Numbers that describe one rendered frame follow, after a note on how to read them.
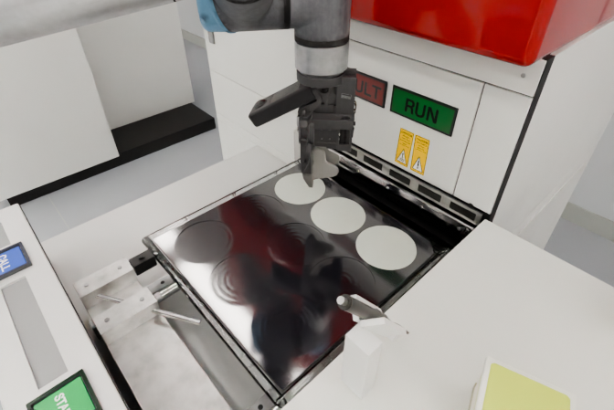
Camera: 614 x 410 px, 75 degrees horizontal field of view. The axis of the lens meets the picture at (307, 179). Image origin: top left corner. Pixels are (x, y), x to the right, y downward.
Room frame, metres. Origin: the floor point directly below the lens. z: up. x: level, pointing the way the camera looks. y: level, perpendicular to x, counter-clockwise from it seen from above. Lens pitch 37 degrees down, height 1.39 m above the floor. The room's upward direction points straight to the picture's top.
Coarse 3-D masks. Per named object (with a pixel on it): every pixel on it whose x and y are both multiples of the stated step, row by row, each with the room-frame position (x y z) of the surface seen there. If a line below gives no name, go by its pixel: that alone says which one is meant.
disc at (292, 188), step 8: (288, 176) 0.66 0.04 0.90; (296, 176) 0.66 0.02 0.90; (280, 184) 0.64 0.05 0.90; (288, 184) 0.64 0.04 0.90; (296, 184) 0.64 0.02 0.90; (304, 184) 0.64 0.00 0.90; (320, 184) 0.64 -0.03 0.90; (280, 192) 0.61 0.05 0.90; (288, 192) 0.61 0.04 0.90; (296, 192) 0.61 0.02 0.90; (304, 192) 0.61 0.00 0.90; (312, 192) 0.61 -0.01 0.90; (320, 192) 0.61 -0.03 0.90; (288, 200) 0.59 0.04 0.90; (296, 200) 0.59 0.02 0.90; (304, 200) 0.59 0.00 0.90; (312, 200) 0.59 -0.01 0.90
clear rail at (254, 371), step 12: (144, 240) 0.48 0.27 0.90; (156, 252) 0.45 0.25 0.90; (168, 264) 0.43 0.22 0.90; (180, 276) 0.40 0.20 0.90; (180, 288) 0.38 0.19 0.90; (192, 300) 0.36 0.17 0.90; (204, 312) 0.34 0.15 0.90; (216, 324) 0.32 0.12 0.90; (228, 336) 0.30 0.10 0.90; (228, 348) 0.29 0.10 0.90; (240, 348) 0.28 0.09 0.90; (240, 360) 0.27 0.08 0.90; (252, 360) 0.27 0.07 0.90; (252, 372) 0.25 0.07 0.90; (264, 384) 0.24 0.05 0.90; (276, 396) 0.22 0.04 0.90
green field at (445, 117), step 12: (396, 96) 0.61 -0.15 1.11; (408, 96) 0.59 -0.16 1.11; (396, 108) 0.60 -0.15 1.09; (408, 108) 0.59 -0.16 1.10; (420, 108) 0.57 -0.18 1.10; (432, 108) 0.56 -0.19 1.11; (444, 108) 0.54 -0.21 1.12; (420, 120) 0.57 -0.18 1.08; (432, 120) 0.55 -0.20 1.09; (444, 120) 0.54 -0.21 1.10
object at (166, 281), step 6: (168, 276) 0.45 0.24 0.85; (156, 282) 0.43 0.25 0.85; (162, 282) 0.43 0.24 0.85; (168, 282) 0.43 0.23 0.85; (174, 282) 0.44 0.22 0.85; (144, 288) 0.42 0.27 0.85; (150, 288) 0.42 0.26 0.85; (156, 288) 0.42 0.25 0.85; (162, 288) 0.42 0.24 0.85; (162, 300) 0.42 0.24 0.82; (90, 324) 0.35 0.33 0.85; (96, 330) 0.35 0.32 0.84
